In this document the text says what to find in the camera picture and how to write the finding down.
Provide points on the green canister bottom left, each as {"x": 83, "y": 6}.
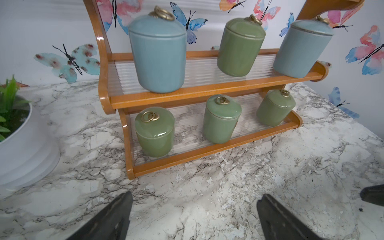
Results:
{"x": 155, "y": 129}

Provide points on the white potted flower plant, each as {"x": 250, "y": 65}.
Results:
{"x": 29, "y": 152}

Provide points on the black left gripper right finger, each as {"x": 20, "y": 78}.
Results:
{"x": 278, "y": 223}

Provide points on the blue canister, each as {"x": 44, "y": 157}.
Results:
{"x": 159, "y": 48}
{"x": 302, "y": 46}

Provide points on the green canister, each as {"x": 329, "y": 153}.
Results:
{"x": 221, "y": 116}
{"x": 155, "y": 129}
{"x": 240, "y": 45}
{"x": 276, "y": 105}

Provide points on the green canister bottom right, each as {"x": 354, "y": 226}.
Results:
{"x": 276, "y": 105}

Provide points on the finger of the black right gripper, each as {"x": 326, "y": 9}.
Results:
{"x": 373, "y": 195}

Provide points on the green canister bottom centre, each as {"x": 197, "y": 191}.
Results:
{"x": 221, "y": 116}

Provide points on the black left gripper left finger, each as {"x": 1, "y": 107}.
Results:
{"x": 111, "y": 223}

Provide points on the green canister middle centre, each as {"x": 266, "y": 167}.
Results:
{"x": 240, "y": 45}

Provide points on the wooden three-tier shelf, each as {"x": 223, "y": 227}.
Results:
{"x": 203, "y": 80}

